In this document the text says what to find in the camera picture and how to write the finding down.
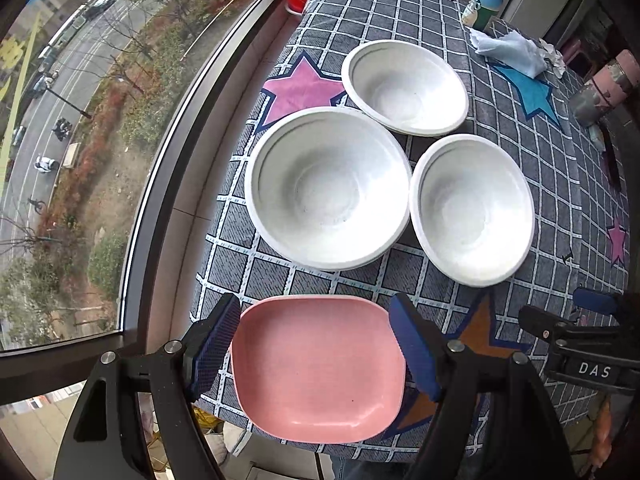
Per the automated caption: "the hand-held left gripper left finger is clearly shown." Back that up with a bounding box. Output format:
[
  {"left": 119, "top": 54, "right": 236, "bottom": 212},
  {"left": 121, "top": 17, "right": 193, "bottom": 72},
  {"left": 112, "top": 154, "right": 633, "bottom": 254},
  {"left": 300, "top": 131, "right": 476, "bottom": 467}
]
[{"left": 52, "top": 292, "right": 243, "bottom": 480}]

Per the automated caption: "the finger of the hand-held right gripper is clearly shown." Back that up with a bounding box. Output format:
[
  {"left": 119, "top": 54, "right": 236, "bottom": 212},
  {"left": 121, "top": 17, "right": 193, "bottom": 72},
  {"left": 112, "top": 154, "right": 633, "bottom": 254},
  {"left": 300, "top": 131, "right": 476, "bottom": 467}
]
[
  {"left": 572, "top": 287, "right": 640, "bottom": 332},
  {"left": 517, "top": 305, "right": 578, "bottom": 347}
]

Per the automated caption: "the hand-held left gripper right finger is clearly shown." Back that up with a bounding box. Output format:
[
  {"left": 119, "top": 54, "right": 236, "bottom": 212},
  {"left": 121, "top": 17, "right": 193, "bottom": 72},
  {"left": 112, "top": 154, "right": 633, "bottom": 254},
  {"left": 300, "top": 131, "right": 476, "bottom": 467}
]
[{"left": 387, "top": 292, "right": 576, "bottom": 480}]

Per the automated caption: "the pink square plate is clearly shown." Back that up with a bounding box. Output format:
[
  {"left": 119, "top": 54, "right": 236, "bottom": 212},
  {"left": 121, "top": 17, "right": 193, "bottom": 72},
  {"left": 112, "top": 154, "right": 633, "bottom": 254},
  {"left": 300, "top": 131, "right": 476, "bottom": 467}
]
[{"left": 230, "top": 295, "right": 407, "bottom": 445}]

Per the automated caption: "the large white bowl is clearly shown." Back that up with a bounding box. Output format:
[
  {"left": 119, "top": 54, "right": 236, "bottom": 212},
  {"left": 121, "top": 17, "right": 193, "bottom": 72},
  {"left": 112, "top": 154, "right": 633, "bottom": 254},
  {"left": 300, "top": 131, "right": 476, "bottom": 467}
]
[{"left": 244, "top": 106, "right": 413, "bottom": 270}]

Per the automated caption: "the person's left leg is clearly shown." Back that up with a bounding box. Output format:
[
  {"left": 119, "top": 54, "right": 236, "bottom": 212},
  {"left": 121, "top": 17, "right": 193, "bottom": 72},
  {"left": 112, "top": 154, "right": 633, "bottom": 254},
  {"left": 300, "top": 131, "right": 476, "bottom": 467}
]
[{"left": 332, "top": 452, "right": 418, "bottom": 480}]

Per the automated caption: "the pink thermos bottle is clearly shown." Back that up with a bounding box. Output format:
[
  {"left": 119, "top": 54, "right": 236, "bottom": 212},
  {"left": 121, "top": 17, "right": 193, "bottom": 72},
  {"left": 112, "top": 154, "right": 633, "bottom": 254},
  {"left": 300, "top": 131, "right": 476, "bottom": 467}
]
[{"left": 570, "top": 49, "right": 640, "bottom": 121}]

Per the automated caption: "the crumpled white tissue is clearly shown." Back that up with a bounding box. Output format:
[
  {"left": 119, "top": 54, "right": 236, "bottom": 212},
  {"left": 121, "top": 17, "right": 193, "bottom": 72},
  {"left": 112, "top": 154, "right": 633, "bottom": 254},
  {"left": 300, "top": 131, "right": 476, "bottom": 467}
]
[{"left": 537, "top": 38, "right": 568, "bottom": 78}]

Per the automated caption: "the white and blue cloth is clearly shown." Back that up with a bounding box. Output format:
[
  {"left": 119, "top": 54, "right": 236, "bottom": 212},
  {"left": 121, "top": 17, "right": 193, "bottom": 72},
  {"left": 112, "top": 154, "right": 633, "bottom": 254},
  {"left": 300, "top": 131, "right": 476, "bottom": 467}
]
[{"left": 468, "top": 28, "right": 551, "bottom": 79}]

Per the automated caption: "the green capped drink bottle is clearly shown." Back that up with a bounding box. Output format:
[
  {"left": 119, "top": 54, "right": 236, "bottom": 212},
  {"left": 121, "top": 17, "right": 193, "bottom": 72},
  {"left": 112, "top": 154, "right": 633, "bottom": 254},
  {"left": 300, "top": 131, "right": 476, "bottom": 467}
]
[{"left": 462, "top": 0, "right": 506, "bottom": 32}]

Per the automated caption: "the checked star tablecloth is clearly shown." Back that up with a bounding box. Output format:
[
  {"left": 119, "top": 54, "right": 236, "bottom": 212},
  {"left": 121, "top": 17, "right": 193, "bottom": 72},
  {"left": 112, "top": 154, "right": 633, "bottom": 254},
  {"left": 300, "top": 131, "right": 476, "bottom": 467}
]
[{"left": 190, "top": 0, "right": 631, "bottom": 462}]

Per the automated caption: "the dark window frame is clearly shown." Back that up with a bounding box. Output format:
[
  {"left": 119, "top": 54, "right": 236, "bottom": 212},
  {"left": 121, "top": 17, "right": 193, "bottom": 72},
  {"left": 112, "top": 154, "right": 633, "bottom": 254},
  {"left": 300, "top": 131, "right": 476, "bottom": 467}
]
[{"left": 0, "top": 0, "right": 296, "bottom": 376}]

